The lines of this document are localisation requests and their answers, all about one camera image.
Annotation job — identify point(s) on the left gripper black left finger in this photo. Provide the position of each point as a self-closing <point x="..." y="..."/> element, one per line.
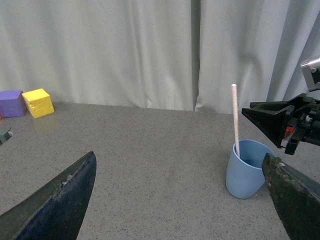
<point x="55" y="211"/>

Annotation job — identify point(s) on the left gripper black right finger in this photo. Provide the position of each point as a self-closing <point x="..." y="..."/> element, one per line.
<point x="296" y="198"/>

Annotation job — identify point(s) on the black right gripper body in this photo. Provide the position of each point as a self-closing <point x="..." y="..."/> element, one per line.
<point x="303" y="124"/>

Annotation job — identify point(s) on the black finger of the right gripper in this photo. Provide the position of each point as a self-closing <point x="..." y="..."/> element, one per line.
<point x="270" y="117"/>

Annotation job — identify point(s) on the white chopstick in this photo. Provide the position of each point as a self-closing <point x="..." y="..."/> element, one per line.
<point x="235" y="118"/>

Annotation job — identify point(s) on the blue cup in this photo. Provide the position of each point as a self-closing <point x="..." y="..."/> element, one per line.
<point x="244" y="175"/>

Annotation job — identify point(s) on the grey object at left edge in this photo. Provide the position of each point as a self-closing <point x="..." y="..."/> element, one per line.
<point x="5" y="133"/>

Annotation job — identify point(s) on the yellow foam cube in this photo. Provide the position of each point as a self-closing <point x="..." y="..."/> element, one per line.
<point x="38" y="103"/>

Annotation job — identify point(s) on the grey curtain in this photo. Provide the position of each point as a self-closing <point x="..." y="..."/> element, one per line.
<point x="162" y="54"/>

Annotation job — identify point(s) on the purple foam cube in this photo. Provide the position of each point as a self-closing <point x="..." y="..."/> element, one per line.
<point x="12" y="104"/>

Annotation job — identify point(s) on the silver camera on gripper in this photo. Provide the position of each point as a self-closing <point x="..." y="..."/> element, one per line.
<point x="311" y="72"/>

